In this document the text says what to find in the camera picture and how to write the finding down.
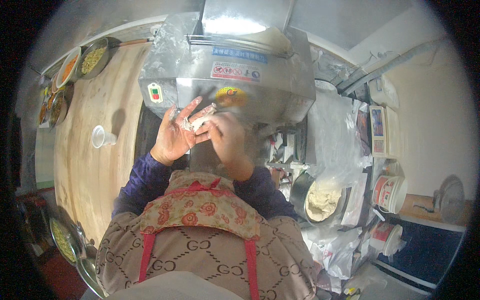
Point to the white bucket with red label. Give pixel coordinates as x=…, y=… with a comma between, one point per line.
x=384, y=238
x=390, y=193

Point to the heap of plastic bags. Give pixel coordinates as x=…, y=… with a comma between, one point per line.
x=337, y=251

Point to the wooden shelf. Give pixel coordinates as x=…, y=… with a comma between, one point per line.
x=420, y=206

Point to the white dough piece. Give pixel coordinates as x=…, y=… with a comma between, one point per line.
x=197, y=122

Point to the person's right fingers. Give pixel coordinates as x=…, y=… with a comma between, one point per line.
x=207, y=126

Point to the clear plastic sheet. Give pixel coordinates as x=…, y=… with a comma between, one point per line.
x=333, y=138

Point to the round grey metal lid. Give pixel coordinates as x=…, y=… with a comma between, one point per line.
x=452, y=198

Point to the white plastic bag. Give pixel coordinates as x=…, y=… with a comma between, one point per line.
x=386, y=92

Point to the white bowl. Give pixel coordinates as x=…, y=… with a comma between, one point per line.
x=325, y=86

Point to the frying pan with green filling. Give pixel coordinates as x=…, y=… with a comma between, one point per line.
x=93, y=58

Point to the person's body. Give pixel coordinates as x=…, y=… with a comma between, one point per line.
x=210, y=247

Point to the small steel bowl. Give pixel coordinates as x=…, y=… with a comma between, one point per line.
x=55, y=83

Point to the grey pipe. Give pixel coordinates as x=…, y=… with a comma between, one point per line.
x=390, y=65

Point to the empty steel basin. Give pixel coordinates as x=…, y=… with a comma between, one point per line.
x=90, y=275

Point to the bowl with orange filling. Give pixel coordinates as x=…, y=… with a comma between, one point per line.
x=69, y=67

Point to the clear plastic cup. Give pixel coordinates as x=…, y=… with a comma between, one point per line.
x=101, y=137

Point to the stainless steel dough machine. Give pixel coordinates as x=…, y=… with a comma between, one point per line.
x=240, y=63

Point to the steel pot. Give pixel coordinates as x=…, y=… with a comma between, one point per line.
x=298, y=193

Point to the person's right hand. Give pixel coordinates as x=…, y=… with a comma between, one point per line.
x=227, y=137

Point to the large dough lump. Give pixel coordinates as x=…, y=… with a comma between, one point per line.
x=322, y=202

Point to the person's left hand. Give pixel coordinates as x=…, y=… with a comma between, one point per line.
x=174, y=137

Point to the small bowl with brown sauce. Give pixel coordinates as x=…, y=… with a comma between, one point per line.
x=42, y=113

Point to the steel bowl with dark filling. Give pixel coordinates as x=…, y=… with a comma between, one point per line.
x=58, y=108

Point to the white electronic scale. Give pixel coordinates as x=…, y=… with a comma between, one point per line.
x=378, y=131

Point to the steel bowl with green filling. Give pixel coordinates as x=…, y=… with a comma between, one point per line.
x=63, y=242

